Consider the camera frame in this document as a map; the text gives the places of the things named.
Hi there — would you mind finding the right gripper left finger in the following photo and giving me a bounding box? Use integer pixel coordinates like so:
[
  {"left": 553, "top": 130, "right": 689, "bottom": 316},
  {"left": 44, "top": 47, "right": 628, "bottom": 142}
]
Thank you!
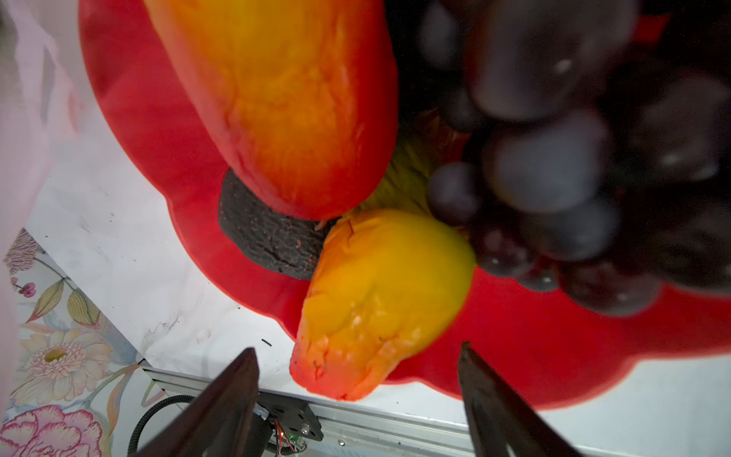
[{"left": 137, "top": 348, "right": 259, "bottom": 457}]

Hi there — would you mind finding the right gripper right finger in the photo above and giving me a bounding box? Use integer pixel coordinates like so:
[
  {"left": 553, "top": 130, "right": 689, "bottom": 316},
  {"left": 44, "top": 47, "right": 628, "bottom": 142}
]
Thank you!
[{"left": 458, "top": 342, "right": 581, "bottom": 457}]

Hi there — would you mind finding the red flower-shaped plate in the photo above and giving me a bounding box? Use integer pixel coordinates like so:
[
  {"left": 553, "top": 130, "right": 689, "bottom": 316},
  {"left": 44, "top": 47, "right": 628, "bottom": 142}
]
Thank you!
[{"left": 79, "top": 1, "right": 730, "bottom": 409}]

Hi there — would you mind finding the dark avocado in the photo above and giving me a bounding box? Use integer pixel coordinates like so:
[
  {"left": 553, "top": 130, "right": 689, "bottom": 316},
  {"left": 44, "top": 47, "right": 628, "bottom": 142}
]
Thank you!
[{"left": 218, "top": 169, "right": 338, "bottom": 281}]

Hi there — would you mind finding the dark purple grape bunch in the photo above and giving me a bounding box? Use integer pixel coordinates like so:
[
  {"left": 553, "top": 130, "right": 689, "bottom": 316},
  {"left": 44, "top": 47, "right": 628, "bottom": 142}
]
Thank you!
[{"left": 386, "top": 1, "right": 730, "bottom": 316}]

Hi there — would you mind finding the green cucumber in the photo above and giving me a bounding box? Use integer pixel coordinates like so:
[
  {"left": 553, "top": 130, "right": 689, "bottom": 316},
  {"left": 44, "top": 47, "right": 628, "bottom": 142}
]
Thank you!
[{"left": 355, "top": 110, "right": 469, "bottom": 216}]

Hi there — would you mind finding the large orange red mango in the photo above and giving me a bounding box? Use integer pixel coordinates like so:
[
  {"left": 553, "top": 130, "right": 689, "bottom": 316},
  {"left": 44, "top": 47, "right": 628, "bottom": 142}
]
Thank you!
[{"left": 146, "top": 1, "right": 399, "bottom": 220}]

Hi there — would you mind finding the pink plastic bag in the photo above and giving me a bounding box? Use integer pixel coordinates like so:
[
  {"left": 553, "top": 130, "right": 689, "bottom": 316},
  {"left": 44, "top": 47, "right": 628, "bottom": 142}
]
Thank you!
[{"left": 0, "top": 0, "right": 93, "bottom": 412}]

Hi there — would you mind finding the small orange red mango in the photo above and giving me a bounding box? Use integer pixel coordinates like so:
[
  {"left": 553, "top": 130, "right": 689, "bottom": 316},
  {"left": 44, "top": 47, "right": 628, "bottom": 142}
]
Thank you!
[{"left": 289, "top": 209, "right": 476, "bottom": 401}]

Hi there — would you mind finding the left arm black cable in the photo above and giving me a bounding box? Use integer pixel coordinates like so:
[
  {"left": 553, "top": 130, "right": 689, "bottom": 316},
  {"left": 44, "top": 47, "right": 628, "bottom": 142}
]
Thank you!
[{"left": 126, "top": 393, "right": 198, "bottom": 457}]

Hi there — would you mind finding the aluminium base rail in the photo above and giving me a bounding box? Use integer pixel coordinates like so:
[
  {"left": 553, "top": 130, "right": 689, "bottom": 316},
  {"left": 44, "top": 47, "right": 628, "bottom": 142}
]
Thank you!
[{"left": 254, "top": 366, "right": 607, "bottom": 456}]

